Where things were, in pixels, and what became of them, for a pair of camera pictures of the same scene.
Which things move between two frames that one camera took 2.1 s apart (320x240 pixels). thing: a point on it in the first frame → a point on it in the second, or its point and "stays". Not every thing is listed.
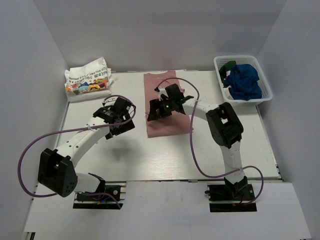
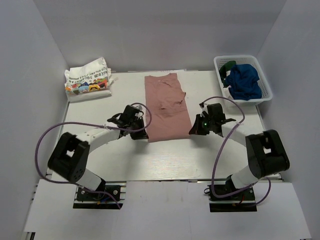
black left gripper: [124, 128] → [142, 134]
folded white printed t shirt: [91, 80] stays
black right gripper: [156, 104] → [197, 129]
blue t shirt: [242, 81] stays
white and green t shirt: [223, 70] stays
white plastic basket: [266, 94] stays
